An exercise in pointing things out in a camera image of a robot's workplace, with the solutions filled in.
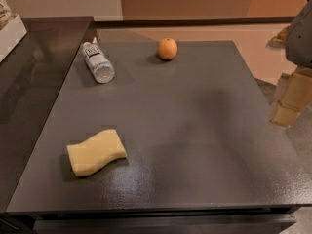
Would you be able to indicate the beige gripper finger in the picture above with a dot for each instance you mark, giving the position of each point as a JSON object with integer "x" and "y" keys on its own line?
{"x": 292, "y": 95}
{"x": 282, "y": 36}

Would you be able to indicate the yellow wavy sponge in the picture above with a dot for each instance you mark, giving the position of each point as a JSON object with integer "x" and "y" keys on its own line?
{"x": 91, "y": 155}

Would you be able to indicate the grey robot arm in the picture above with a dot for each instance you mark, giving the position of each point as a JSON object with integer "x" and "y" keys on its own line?
{"x": 298, "y": 46}

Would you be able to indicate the orange fruit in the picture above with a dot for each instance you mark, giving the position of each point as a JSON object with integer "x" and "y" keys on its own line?
{"x": 167, "y": 49}

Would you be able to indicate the clear plastic water bottle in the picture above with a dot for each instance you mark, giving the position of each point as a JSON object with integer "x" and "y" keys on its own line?
{"x": 99, "y": 65}

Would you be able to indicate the dark side counter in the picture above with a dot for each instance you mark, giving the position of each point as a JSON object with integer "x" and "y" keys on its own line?
{"x": 30, "y": 79}

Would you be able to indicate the white box on counter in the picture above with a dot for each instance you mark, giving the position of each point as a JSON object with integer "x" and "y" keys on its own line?
{"x": 11, "y": 35}

